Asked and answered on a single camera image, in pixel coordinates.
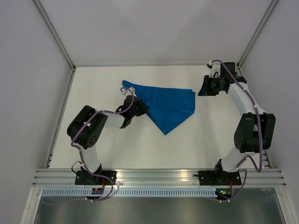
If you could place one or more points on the blue cloth napkin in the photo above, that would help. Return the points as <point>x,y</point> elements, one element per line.
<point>167,107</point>

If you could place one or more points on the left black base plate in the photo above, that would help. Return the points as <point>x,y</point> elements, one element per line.
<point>84,178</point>

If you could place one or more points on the right aluminium frame post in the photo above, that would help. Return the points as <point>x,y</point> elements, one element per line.
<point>261,25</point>

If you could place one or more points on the aluminium front rail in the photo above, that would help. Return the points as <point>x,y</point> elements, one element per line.
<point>165,178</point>

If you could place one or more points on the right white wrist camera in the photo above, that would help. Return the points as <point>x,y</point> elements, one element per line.
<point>215,69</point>

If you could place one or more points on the aluminium frame post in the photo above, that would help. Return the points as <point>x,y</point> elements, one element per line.
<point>46,19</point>
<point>261,25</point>

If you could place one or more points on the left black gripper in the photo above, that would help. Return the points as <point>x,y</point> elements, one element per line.
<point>144,108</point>

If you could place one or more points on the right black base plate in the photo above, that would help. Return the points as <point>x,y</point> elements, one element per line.
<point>211,178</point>

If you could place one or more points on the white slotted cable duct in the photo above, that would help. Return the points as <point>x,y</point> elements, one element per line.
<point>130,192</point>

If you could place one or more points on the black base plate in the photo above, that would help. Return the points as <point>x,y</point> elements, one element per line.
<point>84,178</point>
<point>211,178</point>

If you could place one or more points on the left aluminium frame post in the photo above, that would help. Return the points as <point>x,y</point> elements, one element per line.
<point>46,19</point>

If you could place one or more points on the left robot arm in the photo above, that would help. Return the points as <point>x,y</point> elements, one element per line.
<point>85,131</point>

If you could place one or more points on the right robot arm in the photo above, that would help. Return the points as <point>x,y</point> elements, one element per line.
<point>255,130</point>

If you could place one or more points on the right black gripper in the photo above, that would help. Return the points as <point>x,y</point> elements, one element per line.
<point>205,90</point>

